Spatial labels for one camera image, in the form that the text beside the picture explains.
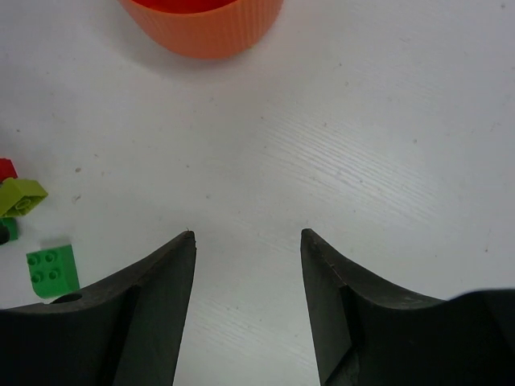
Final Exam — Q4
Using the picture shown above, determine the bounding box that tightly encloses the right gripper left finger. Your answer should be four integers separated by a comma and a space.
1, 231, 196, 385

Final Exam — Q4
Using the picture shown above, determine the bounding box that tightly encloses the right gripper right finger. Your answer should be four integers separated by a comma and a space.
301, 229, 514, 385

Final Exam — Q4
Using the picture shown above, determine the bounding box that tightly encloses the green square lego brick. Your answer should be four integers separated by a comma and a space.
26, 244, 80, 298

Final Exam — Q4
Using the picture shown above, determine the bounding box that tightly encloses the tiny red lego brick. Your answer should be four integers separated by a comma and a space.
0, 158, 18, 183

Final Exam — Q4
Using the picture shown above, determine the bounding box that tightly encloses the orange round divided container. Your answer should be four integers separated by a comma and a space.
120, 1, 283, 60

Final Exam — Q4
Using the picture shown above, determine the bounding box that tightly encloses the green long lego brick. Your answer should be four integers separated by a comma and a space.
0, 218, 19, 245

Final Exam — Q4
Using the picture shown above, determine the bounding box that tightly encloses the lime square lego brick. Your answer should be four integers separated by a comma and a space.
0, 178, 48, 218

